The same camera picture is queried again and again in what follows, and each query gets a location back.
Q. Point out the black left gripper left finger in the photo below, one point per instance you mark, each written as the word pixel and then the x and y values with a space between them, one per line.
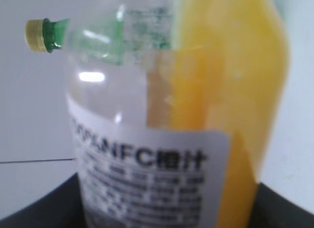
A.
pixel 60 208

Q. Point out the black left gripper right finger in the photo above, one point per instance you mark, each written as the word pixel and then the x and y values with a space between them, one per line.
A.
pixel 271 210

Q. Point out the NFC orange juice bottle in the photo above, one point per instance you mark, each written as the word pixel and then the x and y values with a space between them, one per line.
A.
pixel 171 105

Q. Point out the green plastic soda bottle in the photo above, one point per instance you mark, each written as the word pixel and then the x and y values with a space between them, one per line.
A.
pixel 46 35

